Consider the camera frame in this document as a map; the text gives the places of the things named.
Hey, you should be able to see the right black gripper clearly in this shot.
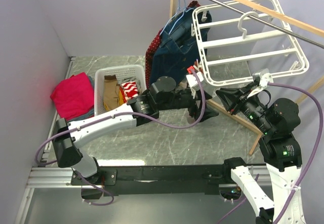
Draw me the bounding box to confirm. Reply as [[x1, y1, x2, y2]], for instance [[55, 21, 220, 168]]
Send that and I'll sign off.
[[214, 79, 273, 131]]

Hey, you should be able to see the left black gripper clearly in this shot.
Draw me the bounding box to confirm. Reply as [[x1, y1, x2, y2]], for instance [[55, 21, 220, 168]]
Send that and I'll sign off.
[[158, 87, 219, 122]]

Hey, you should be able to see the white plastic clip hanger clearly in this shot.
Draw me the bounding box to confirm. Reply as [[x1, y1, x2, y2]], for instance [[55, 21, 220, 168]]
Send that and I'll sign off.
[[191, 4, 310, 87]]

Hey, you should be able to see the tan stocking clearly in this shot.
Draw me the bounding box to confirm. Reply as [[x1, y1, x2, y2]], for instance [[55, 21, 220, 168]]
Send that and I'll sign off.
[[103, 75, 120, 111]]

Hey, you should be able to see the beige striped-cuff sock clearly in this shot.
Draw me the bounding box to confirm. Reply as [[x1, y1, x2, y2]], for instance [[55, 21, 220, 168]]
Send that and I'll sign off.
[[193, 59, 203, 73]]

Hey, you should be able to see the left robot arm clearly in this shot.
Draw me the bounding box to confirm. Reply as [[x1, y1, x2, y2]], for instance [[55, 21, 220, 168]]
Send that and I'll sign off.
[[53, 76, 219, 184]]

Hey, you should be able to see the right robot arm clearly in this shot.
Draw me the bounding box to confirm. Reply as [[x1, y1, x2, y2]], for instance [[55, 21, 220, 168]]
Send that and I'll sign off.
[[216, 83, 306, 223]]

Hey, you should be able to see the dark blue denim garment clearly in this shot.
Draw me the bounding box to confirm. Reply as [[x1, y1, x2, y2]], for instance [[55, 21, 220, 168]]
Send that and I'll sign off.
[[146, 1, 200, 88]]

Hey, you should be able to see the black base beam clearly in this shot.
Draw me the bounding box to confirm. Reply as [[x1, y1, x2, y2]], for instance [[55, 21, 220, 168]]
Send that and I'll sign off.
[[70, 165, 245, 197]]

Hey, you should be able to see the red polka dot garment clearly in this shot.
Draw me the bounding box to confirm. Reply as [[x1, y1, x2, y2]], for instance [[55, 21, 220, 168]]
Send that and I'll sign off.
[[144, 0, 198, 79]]

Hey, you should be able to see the red white striped sock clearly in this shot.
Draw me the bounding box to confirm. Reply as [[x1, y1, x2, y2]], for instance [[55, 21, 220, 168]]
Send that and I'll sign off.
[[121, 81, 140, 101]]

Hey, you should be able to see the metal hanging rod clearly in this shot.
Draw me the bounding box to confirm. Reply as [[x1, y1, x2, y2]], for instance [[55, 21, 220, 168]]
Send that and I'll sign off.
[[176, 0, 324, 49]]

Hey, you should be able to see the white laundry basket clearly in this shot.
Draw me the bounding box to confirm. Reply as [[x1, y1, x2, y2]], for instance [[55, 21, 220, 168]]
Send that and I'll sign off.
[[94, 64, 146, 116]]

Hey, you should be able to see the pink folded cloth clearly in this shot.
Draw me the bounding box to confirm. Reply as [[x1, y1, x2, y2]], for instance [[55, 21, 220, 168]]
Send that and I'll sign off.
[[50, 72, 94, 120]]

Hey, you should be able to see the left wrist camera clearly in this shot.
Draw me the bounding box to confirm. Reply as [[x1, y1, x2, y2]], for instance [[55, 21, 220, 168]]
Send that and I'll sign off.
[[186, 66, 205, 94]]

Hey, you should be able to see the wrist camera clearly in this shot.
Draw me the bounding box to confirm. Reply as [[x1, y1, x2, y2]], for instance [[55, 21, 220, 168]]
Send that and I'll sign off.
[[186, 66, 205, 94], [247, 68, 273, 98]]

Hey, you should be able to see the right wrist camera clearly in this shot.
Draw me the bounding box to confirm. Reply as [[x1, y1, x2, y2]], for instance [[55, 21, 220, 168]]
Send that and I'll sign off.
[[247, 68, 273, 98]]

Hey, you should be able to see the wooden clothes rack frame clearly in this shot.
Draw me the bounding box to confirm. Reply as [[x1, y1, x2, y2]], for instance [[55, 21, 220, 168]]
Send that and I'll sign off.
[[169, 0, 324, 155]]

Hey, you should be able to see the blue wire hanger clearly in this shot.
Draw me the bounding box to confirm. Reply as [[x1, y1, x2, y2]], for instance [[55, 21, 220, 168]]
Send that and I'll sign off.
[[159, 0, 188, 36]]

